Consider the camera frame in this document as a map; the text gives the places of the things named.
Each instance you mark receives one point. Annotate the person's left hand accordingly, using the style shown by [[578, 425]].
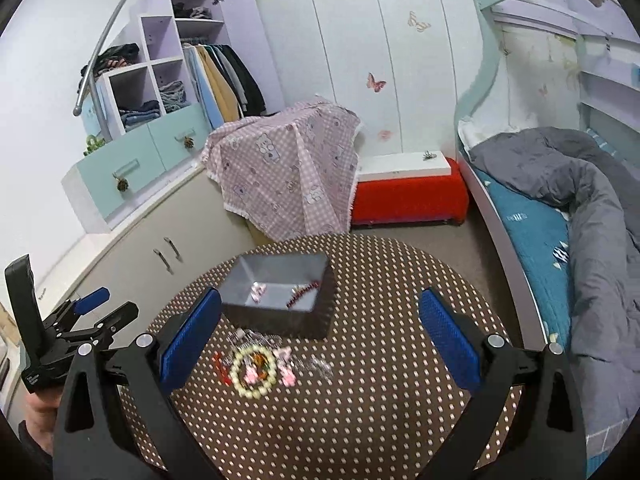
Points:
[[42, 420]]

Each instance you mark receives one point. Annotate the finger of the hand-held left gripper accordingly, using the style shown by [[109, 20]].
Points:
[[117, 317], [92, 300]]

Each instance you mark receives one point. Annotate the small dark hair claw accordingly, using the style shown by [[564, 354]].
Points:
[[429, 155]]

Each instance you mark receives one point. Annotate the grey metal handrail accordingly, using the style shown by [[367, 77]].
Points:
[[102, 45]]

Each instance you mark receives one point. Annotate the small pink hair clip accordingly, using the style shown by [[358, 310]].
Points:
[[259, 291]]

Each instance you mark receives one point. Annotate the pink checked bear cloth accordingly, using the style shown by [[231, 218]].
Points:
[[280, 170]]

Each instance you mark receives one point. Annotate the grey duvet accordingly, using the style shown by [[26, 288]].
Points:
[[600, 240]]

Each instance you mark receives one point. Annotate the red storage bench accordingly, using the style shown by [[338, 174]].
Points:
[[410, 200]]

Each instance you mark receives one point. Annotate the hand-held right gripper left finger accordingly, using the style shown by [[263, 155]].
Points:
[[192, 340]]

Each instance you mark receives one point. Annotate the white board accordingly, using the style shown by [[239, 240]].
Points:
[[395, 165]]

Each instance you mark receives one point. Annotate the teal patterned bed sheet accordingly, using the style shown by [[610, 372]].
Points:
[[530, 240]]

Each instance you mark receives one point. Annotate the dark clothes pile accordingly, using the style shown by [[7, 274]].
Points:
[[112, 57]]

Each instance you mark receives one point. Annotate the blue wall tag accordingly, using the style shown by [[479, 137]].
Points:
[[635, 76]]

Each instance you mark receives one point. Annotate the grey folded clothes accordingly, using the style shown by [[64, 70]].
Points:
[[192, 11]]

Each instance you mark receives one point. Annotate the dark red beaded hair clip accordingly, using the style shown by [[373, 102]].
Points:
[[300, 296]]

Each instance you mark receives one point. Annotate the grey storage box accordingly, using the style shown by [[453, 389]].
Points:
[[280, 272]]

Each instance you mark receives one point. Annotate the teal bunk bed frame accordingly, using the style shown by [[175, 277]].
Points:
[[487, 35]]

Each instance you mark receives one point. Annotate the clear crystal hair clip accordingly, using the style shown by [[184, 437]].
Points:
[[247, 337]]

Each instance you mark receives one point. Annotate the brown dotted round table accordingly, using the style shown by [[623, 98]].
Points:
[[350, 410]]

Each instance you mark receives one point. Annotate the white pillow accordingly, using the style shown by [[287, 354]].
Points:
[[475, 132]]

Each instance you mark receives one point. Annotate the light blue sign board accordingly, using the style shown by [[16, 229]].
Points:
[[89, 115]]

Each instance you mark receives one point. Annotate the pink bow hair clip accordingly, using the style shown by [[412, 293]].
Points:
[[286, 366]]

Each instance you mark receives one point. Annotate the folded dark jeans stack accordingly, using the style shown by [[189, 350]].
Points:
[[140, 114]]

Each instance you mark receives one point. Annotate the orange brown hair clip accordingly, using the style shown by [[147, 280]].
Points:
[[259, 360]]

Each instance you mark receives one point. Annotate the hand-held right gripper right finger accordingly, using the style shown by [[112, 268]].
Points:
[[450, 340]]

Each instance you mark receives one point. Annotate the beige butterfly sticker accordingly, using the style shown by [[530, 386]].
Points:
[[417, 22]]

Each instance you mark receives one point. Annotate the teal drawer unit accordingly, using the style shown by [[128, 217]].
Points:
[[150, 150]]

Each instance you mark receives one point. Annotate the white wardrobe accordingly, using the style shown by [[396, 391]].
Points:
[[340, 35]]

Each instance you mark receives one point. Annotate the beige low cabinet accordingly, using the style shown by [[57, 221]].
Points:
[[130, 255]]

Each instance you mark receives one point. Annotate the pink bear hair clip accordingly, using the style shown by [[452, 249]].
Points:
[[252, 374]]

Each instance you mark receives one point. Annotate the row of hanging clothes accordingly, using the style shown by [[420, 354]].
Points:
[[225, 85]]

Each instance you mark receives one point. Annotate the person's left forearm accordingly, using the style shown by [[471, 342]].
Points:
[[35, 465]]

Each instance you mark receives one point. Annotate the folded light jeans stack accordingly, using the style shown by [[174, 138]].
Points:
[[174, 95]]

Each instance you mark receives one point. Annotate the purple open shelf unit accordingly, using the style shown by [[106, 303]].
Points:
[[250, 35]]

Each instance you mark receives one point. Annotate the pinecone drawer ornament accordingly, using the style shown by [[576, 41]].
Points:
[[121, 186], [188, 142]]

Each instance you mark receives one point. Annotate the pale pink butterfly sticker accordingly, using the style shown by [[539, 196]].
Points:
[[384, 135]]

